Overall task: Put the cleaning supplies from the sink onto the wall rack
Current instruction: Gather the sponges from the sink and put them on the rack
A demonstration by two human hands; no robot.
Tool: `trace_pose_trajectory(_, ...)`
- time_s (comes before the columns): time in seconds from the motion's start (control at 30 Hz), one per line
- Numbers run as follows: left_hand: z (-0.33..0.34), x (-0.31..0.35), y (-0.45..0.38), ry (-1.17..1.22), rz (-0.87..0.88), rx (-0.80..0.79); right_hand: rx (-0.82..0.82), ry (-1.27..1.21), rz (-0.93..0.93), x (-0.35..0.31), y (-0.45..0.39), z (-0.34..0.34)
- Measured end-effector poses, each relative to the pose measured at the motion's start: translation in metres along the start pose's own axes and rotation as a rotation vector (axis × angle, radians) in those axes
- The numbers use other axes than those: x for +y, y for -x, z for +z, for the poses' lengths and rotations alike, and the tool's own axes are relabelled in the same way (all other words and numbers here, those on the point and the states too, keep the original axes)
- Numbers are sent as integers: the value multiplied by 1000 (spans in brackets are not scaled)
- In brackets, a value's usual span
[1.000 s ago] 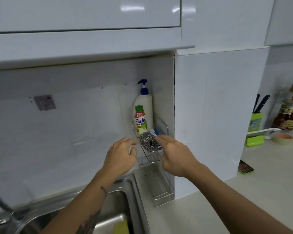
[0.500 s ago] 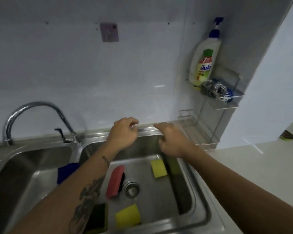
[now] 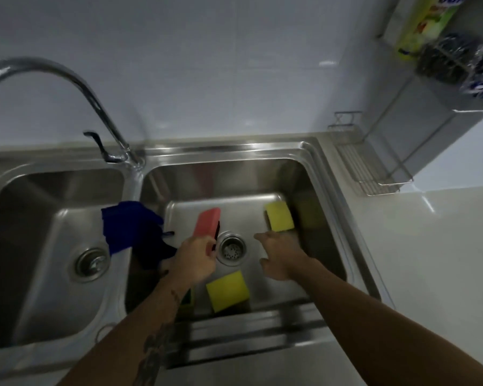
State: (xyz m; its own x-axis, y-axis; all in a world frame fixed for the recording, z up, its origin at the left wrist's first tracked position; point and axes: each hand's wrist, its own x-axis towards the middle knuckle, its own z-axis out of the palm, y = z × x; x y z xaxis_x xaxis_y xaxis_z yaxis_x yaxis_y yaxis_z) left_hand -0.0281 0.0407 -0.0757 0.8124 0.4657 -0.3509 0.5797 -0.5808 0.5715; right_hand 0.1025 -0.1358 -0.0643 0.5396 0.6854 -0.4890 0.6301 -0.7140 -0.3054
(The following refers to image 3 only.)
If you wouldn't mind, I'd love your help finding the black faucet lever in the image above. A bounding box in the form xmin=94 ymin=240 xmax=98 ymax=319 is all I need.
xmin=83 ymin=131 xmax=128 ymax=164

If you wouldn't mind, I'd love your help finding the dark steel wool scrubber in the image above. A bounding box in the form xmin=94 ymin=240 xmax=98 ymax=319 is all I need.
xmin=416 ymin=34 xmax=478 ymax=84

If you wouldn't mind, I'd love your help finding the person's left forearm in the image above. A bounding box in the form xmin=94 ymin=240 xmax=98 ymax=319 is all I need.
xmin=57 ymin=273 xmax=188 ymax=386

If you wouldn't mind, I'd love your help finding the stainless steel double sink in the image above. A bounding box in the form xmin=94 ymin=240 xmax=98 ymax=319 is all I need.
xmin=0 ymin=136 xmax=396 ymax=386

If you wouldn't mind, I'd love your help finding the metal wire shelf rack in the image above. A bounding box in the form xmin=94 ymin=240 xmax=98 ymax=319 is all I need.
xmin=328 ymin=0 xmax=483 ymax=197

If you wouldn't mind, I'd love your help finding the person's left hand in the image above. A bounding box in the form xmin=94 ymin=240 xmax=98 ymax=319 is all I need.
xmin=170 ymin=234 xmax=218 ymax=284

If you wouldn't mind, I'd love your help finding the red sponge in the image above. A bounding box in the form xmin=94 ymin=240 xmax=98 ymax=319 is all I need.
xmin=193 ymin=207 xmax=222 ymax=240

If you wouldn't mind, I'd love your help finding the person's right hand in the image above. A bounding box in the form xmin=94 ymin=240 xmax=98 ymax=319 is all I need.
xmin=254 ymin=230 xmax=309 ymax=282

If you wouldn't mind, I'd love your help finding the blue cloth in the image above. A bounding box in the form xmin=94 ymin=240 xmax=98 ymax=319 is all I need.
xmin=101 ymin=201 xmax=178 ymax=270

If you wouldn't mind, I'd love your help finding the chrome gooseneck faucet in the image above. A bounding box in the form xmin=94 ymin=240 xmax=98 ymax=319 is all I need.
xmin=0 ymin=57 xmax=146 ymax=168

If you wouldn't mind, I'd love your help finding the round sink drain strainer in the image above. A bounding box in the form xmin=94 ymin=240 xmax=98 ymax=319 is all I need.
xmin=216 ymin=231 xmax=248 ymax=266
xmin=72 ymin=247 xmax=112 ymax=283

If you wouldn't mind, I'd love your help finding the green and yellow packet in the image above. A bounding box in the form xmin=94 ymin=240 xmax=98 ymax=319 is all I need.
xmin=396 ymin=0 xmax=468 ymax=61

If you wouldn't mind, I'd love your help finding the person's right forearm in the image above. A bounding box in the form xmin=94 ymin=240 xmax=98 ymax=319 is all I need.
xmin=292 ymin=256 xmax=483 ymax=386

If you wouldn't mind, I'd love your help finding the yellow sponge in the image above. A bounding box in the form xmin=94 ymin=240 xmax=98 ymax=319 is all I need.
xmin=264 ymin=201 xmax=295 ymax=233
xmin=206 ymin=270 xmax=251 ymax=314

